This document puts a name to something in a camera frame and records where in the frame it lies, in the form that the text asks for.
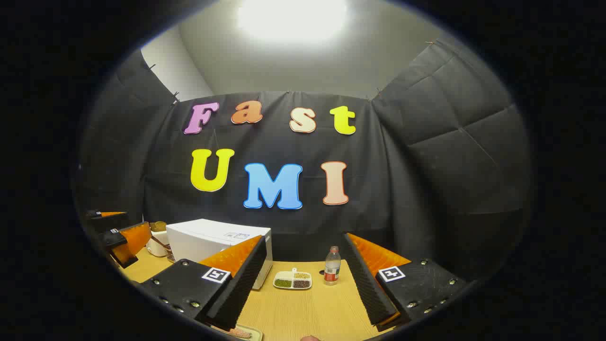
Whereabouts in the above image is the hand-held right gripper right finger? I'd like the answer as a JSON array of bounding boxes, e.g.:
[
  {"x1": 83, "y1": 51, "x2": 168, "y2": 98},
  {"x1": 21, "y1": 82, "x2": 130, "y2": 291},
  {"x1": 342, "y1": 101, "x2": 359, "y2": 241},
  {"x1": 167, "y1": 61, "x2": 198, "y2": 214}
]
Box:
[{"x1": 342, "y1": 232, "x2": 468, "y2": 332}]

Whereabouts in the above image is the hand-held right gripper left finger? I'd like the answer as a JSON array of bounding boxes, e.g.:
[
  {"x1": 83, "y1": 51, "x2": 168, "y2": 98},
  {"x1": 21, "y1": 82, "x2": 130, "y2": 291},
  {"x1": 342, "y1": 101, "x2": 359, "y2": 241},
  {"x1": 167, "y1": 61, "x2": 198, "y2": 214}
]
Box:
[{"x1": 141, "y1": 235, "x2": 268, "y2": 332}]

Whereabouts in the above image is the white microwave oven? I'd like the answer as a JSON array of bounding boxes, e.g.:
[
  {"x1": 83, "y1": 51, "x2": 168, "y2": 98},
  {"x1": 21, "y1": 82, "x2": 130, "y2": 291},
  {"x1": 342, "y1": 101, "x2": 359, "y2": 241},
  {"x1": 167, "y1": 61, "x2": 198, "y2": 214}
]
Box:
[{"x1": 166, "y1": 219, "x2": 273, "y2": 290}]

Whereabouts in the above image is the white toaster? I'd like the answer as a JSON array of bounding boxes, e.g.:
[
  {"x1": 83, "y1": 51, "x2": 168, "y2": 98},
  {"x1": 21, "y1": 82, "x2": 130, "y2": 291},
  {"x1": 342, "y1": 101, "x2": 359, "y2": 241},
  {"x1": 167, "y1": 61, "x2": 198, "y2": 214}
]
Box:
[{"x1": 145, "y1": 230, "x2": 171, "y2": 258}]

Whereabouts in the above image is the clear plastic bottle red label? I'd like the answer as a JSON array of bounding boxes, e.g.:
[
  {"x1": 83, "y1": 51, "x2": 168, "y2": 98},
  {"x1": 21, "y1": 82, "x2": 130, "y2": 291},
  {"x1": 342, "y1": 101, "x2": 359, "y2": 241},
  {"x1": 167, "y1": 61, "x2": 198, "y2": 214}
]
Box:
[{"x1": 324, "y1": 246, "x2": 342, "y2": 286}]

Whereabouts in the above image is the white sectioned bean dish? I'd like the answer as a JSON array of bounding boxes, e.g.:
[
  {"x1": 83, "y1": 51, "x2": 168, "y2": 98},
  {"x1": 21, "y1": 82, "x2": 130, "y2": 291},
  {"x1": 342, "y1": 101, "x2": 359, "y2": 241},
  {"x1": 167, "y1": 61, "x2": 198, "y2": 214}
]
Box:
[{"x1": 273, "y1": 268, "x2": 313, "y2": 290}]

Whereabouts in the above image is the pale rectangular plate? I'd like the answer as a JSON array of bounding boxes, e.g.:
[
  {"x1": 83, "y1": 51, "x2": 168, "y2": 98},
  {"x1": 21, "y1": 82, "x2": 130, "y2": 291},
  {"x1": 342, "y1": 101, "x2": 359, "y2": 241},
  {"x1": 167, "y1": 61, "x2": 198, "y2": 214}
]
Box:
[{"x1": 208, "y1": 323, "x2": 264, "y2": 341}]

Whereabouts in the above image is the wire utensil holder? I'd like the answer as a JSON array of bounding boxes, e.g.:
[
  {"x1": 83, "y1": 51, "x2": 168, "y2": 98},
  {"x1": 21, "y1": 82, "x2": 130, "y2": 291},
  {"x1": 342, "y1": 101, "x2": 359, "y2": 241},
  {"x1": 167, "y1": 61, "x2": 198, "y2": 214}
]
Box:
[{"x1": 159, "y1": 239, "x2": 177, "y2": 263}]

